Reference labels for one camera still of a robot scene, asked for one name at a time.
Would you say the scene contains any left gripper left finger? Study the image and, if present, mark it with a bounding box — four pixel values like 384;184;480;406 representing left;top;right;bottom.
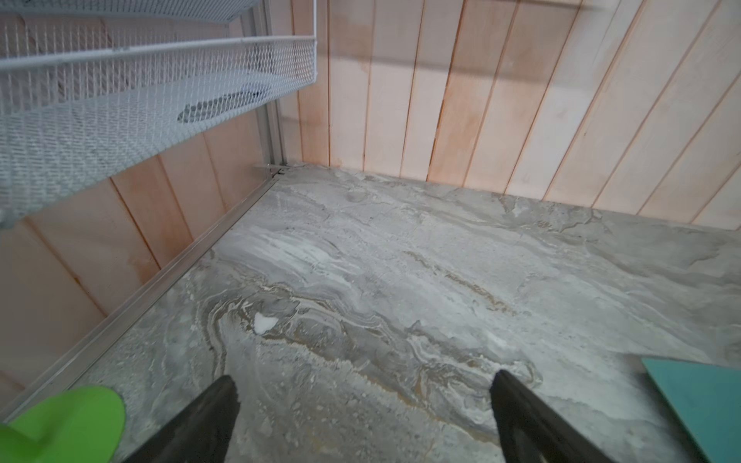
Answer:
127;375;240;462

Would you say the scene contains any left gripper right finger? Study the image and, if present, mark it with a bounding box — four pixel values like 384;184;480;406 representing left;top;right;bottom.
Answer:
489;370;612;462

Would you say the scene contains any green file folder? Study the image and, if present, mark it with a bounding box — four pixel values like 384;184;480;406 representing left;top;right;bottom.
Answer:
642;357;740;462

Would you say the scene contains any green plastic goblet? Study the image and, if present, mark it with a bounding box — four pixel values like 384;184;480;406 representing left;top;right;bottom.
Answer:
1;386;125;462

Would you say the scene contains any white wire mesh shelf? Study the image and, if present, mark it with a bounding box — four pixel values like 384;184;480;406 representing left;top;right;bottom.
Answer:
1;1;318;229

